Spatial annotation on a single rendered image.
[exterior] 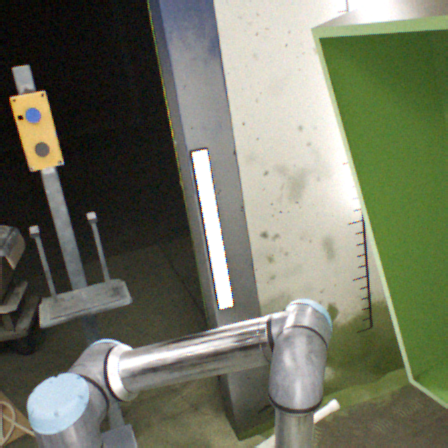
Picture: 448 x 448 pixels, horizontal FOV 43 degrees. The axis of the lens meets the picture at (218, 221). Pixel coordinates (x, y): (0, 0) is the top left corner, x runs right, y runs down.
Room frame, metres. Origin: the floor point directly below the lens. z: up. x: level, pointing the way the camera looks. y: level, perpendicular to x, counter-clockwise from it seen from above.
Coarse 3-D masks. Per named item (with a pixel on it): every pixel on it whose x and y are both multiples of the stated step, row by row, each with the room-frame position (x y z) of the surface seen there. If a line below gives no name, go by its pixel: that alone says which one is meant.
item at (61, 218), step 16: (16, 80) 2.03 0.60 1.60; (32, 80) 2.04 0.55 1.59; (48, 176) 2.04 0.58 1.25; (48, 192) 2.03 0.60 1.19; (64, 208) 2.04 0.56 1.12; (64, 224) 2.04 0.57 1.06; (64, 240) 2.03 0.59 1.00; (64, 256) 2.03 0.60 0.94; (80, 272) 2.04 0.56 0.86; (80, 288) 2.04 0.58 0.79; (96, 320) 2.05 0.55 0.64; (96, 336) 2.04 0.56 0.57; (112, 416) 2.03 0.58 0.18
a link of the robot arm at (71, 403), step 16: (48, 384) 1.22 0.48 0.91; (64, 384) 1.21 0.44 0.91; (80, 384) 1.20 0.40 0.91; (96, 384) 1.25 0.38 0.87; (32, 400) 1.17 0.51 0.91; (48, 400) 1.16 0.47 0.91; (64, 400) 1.15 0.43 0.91; (80, 400) 1.15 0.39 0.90; (96, 400) 1.21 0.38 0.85; (32, 416) 1.13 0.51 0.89; (48, 416) 1.11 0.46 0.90; (64, 416) 1.12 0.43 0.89; (80, 416) 1.13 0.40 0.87; (96, 416) 1.18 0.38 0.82; (48, 432) 1.11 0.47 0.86; (64, 432) 1.11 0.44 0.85; (80, 432) 1.13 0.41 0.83; (96, 432) 1.17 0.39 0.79
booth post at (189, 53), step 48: (192, 0) 1.98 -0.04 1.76; (192, 48) 1.98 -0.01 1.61; (192, 96) 1.97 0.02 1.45; (192, 144) 1.96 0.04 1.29; (192, 192) 1.97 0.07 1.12; (240, 192) 2.00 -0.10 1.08; (240, 240) 1.99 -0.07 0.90; (240, 288) 1.98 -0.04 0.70; (240, 384) 1.97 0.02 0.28; (240, 432) 1.96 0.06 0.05
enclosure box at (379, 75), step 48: (384, 0) 1.49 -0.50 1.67; (432, 0) 1.26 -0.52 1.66; (336, 48) 1.53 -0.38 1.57; (384, 48) 1.58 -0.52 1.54; (432, 48) 1.62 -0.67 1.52; (336, 96) 1.52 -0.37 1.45; (384, 96) 1.57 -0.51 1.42; (432, 96) 1.63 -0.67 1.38; (384, 144) 1.57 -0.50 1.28; (432, 144) 1.63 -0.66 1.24; (384, 192) 1.56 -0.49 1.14; (432, 192) 1.63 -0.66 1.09; (384, 240) 1.56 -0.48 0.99; (432, 240) 1.62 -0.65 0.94; (384, 288) 1.55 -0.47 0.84; (432, 288) 1.62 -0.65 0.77; (432, 336) 1.61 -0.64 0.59; (432, 384) 1.53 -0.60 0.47
